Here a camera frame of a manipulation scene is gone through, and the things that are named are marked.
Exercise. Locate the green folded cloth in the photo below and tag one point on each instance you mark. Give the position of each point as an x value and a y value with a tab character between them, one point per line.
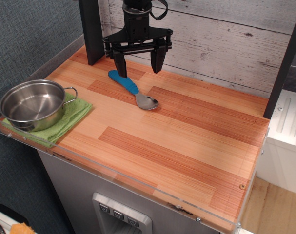
73	113

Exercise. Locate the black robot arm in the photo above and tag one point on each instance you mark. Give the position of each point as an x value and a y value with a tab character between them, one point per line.
138	3

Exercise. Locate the orange object bottom left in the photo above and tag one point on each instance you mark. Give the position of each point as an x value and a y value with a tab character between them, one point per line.
21	228

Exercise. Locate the blue handled metal spoon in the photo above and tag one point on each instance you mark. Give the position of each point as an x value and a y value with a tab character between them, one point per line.
143	101

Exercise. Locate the silver toy fridge cabinet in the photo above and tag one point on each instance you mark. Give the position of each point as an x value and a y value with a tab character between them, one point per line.
76	187

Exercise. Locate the dark vertical post right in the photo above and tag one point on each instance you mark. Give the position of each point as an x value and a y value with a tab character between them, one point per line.
281	76

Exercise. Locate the stainless steel pot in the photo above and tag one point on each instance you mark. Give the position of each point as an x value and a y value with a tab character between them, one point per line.
35	105

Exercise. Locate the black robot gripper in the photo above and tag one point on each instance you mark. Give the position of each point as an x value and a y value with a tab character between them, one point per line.
137	36

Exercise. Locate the white appliance right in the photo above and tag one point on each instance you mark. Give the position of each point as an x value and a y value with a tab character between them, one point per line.
277	162

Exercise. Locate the clear acrylic edge guard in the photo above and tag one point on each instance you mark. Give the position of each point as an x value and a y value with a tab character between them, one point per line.
201	170

